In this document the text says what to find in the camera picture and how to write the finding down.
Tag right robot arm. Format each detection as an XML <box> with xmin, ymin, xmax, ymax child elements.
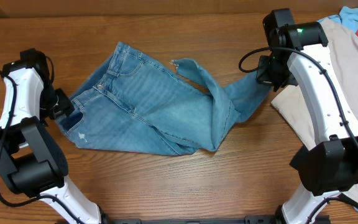
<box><xmin>257</xmin><ymin>8</ymin><xmax>358</xmax><ymax>223</ymax></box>

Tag light blue shirt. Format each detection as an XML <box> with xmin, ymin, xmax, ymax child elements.
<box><xmin>318</xmin><ymin>6</ymin><xmax>358</xmax><ymax>33</ymax></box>

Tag light blue denim jeans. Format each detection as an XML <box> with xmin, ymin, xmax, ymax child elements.
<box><xmin>56</xmin><ymin>42</ymin><xmax>270</xmax><ymax>156</ymax></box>

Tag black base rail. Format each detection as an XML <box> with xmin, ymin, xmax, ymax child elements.
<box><xmin>102</xmin><ymin>215</ymin><xmax>285</xmax><ymax>224</ymax></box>

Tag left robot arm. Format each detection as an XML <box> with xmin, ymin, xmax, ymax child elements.
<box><xmin>0</xmin><ymin>49</ymin><xmax>109</xmax><ymax>223</ymax></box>

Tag beige garment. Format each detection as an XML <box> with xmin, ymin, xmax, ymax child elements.
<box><xmin>270</xmin><ymin>17</ymin><xmax>358</xmax><ymax>211</ymax></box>

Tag black garment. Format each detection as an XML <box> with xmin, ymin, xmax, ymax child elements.
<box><xmin>290</xmin><ymin>145</ymin><xmax>310</xmax><ymax>174</ymax></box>

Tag cardboard backboard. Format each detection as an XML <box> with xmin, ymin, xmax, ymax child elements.
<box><xmin>0</xmin><ymin>0</ymin><xmax>358</xmax><ymax>18</ymax></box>

